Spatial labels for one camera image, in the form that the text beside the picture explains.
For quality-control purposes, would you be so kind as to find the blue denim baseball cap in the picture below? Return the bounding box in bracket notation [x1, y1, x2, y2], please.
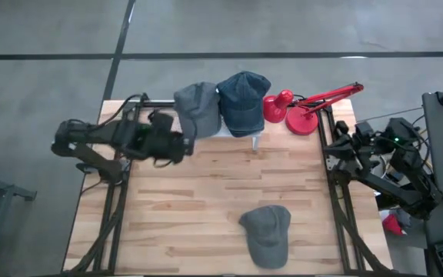
[216, 70, 272, 139]

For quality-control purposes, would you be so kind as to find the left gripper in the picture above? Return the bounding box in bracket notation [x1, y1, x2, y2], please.
[140, 130, 196, 165]

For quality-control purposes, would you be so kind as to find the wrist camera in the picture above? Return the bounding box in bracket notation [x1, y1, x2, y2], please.
[150, 110, 175, 134]
[355, 122, 375, 136]

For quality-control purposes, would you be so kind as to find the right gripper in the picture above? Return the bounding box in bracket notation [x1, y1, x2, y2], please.
[323, 121, 365, 181]

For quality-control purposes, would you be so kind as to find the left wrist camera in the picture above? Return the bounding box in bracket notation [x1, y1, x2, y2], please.
[150, 110, 175, 134]

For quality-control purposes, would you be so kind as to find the red desk lamp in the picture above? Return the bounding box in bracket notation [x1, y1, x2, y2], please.
[262, 82, 365, 136]

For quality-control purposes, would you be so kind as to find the dark navy baseball cap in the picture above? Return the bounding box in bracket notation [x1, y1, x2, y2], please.
[227, 126, 265, 139]

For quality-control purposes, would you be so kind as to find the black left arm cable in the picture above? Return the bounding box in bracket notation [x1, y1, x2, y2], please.
[100, 93, 149, 126]

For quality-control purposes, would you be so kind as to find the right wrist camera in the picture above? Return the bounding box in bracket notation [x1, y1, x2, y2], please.
[355, 122, 375, 136]

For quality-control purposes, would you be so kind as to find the grey cable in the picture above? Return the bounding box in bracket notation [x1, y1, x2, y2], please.
[355, 106, 425, 124]

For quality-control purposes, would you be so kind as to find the grey baseball cap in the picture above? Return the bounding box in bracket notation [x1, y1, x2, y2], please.
[238, 204, 292, 270]
[172, 81, 223, 146]

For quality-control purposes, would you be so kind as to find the red and white cloth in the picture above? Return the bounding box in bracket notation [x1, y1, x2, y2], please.
[378, 209, 411, 236]

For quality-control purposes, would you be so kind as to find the black aluminium table frame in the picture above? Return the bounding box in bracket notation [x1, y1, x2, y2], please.
[62, 98, 176, 276]
[315, 103, 388, 276]

